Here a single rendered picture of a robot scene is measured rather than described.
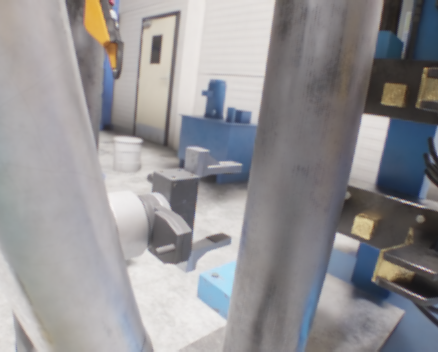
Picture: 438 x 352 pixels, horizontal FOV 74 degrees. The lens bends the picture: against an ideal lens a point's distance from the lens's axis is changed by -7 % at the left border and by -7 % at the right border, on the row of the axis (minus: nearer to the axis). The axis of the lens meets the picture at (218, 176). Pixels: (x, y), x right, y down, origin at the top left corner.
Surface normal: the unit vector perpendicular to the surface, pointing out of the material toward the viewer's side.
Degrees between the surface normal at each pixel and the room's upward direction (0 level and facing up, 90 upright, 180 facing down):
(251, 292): 90
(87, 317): 95
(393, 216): 90
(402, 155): 90
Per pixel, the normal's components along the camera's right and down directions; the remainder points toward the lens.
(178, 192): 0.68, 0.25
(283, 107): -0.70, 0.09
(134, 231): 0.69, -0.03
